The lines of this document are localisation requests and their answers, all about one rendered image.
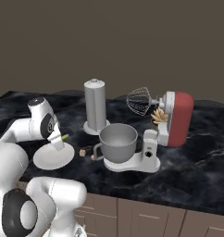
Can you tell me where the yellow banana bunch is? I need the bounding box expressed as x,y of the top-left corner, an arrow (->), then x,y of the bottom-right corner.
150,106 -> 169,125

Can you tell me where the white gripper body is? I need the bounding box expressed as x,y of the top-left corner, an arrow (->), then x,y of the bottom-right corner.
47,123 -> 67,152

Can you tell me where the grey mixer bowl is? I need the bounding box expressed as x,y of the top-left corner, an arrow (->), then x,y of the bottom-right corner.
92,122 -> 139,165

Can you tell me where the red and white stand mixer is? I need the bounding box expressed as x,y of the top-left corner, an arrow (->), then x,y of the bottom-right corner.
103,86 -> 195,174

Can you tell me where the white round plate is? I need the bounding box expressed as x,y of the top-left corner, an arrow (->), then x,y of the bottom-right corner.
32,143 -> 76,171

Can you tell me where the brown cupboard door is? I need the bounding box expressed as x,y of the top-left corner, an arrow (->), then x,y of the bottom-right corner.
178,209 -> 224,237
117,197 -> 188,237
74,209 -> 118,237

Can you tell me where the brown door handle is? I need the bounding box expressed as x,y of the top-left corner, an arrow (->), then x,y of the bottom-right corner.
208,226 -> 224,234
137,213 -> 162,220

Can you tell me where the brown drawer front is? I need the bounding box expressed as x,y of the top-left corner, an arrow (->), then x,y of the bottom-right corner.
84,193 -> 119,217

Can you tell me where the grey paper towel holder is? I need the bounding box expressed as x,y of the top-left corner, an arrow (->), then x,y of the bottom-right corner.
82,78 -> 111,136

